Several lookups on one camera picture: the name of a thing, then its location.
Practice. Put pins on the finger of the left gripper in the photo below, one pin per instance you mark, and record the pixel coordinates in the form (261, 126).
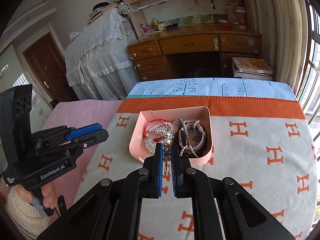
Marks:
(83, 131)
(91, 139)

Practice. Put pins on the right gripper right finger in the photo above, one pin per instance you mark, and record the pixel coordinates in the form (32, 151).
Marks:
(179, 165)

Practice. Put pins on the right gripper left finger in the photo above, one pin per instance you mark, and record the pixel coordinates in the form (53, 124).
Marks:
(152, 187)

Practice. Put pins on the blue flower hair clip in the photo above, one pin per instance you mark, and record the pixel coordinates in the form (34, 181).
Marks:
(166, 156)

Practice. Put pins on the cream knit sleeve forearm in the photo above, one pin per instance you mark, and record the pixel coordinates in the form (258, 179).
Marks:
(26, 218)

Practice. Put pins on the pink jewelry tray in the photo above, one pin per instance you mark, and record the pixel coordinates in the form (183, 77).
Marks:
(147, 119)

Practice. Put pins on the left hand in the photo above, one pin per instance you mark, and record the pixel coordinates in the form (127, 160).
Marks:
(48, 192)

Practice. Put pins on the silver rhinestone hair comb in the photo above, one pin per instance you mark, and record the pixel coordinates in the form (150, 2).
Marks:
(156, 135)

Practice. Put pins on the white lace covered furniture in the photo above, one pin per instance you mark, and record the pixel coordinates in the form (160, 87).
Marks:
(98, 65)

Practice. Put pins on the brown wooden door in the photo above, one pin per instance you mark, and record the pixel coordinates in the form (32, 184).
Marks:
(49, 68)

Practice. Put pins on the orange H pattern blanket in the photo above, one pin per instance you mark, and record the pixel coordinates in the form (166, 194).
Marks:
(264, 144)

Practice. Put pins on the blue tree print sheet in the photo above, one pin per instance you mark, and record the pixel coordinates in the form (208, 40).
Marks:
(212, 87)

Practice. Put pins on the stack of books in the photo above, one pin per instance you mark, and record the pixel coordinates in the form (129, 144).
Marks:
(251, 68)

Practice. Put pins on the wooden desk with drawers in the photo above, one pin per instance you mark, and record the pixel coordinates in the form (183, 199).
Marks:
(200, 50)

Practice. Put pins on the wooden bookshelf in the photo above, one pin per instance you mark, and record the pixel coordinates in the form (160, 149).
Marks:
(180, 2)

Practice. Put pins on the window metal grille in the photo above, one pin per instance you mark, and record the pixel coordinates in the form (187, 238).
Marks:
(308, 94)

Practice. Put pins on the beige curtain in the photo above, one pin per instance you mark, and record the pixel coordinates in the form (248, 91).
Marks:
(283, 25)

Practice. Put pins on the pink strap watch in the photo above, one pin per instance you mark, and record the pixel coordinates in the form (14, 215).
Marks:
(191, 137)

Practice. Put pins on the white wire shelf basket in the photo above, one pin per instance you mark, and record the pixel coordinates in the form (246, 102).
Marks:
(138, 5)

